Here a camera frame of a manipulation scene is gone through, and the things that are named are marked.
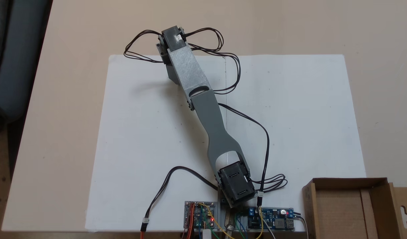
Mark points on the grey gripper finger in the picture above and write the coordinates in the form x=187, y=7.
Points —
x=173, y=74

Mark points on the dark grey upholstered chair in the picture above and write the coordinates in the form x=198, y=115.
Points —
x=14, y=66

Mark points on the blue power converter board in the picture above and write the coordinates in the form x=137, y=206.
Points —
x=273, y=219

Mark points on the white plug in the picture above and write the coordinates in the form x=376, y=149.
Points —
x=206, y=234

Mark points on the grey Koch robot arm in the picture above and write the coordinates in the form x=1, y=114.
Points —
x=203, y=113

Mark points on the white paper sheet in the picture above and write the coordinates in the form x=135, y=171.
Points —
x=140, y=132

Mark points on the motor controller circuit board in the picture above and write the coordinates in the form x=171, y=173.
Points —
x=200, y=215

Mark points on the brown cardboard box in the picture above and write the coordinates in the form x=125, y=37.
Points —
x=339, y=212

